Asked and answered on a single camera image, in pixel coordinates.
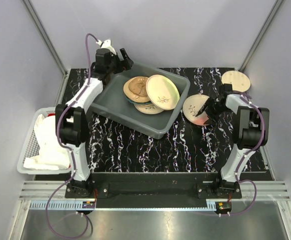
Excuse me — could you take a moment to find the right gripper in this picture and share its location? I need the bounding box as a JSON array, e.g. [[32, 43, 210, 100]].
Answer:
[[196, 97, 229, 126]]

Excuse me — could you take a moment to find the pink and cream plate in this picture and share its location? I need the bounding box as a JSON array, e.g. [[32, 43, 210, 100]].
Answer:
[[182, 94, 212, 126]]

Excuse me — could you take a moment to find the dark transparent glass plate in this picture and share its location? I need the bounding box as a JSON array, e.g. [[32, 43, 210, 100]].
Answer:
[[128, 76, 148, 97]]

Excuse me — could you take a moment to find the cream leaf pattern plate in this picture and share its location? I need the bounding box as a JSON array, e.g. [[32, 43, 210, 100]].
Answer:
[[123, 77, 150, 104]]

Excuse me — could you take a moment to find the teal embossed plate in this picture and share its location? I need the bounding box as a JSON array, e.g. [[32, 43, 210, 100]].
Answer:
[[125, 97, 138, 104]]

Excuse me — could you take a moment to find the cream green plate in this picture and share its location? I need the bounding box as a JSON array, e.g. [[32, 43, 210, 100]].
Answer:
[[146, 74, 180, 111]]

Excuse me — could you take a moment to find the beige wooden round plate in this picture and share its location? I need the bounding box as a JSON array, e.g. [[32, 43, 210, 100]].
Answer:
[[221, 70, 251, 92]]

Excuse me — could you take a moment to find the grey plastic bin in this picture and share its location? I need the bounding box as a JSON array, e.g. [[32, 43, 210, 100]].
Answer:
[[90, 62, 190, 139]]

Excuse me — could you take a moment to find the cream and blue plate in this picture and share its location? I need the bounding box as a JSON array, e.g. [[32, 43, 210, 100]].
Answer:
[[134, 104, 165, 115]]

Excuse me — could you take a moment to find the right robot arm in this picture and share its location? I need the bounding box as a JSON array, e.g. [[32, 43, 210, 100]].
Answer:
[[195, 83, 270, 199]]

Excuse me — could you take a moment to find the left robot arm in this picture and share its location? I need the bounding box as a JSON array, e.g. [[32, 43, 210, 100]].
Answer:
[[55, 48, 134, 198]]

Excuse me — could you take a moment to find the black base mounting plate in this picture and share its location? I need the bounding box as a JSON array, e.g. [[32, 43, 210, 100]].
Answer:
[[65, 172, 242, 210]]

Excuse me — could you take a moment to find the white cloth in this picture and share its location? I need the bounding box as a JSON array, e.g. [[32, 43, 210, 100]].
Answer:
[[23, 114, 70, 171]]

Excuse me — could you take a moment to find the white plastic basket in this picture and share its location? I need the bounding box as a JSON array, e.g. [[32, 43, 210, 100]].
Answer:
[[16, 106, 71, 175]]

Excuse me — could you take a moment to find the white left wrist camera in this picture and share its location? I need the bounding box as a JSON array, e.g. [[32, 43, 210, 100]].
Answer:
[[96, 39, 117, 55]]

